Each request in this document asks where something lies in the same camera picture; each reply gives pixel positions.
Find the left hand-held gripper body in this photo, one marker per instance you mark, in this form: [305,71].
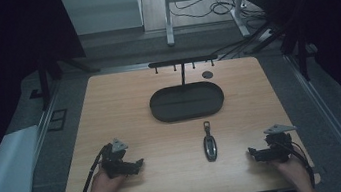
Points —
[113,159]

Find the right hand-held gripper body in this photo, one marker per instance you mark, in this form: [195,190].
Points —
[277,146]

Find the black car key fob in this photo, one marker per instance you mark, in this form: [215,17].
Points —
[210,146]

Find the black key rack with tray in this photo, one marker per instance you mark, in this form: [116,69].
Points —
[187,102]

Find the person's left hand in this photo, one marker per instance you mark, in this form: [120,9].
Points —
[105,187]

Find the person's right hand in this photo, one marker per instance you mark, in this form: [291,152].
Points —
[292,171]

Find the round black table grommet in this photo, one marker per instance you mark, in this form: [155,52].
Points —
[207,74]

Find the black metal stand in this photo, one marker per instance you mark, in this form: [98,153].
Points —
[45,80]
[299,47]

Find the white power strip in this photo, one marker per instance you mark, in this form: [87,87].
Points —
[265,34]

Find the black curtain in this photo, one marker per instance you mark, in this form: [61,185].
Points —
[0,49]
[332,19]

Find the white cabinet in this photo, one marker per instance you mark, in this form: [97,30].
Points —
[100,8]

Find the aluminium floor rail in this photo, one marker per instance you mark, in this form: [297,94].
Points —
[330,120]
[45,118]

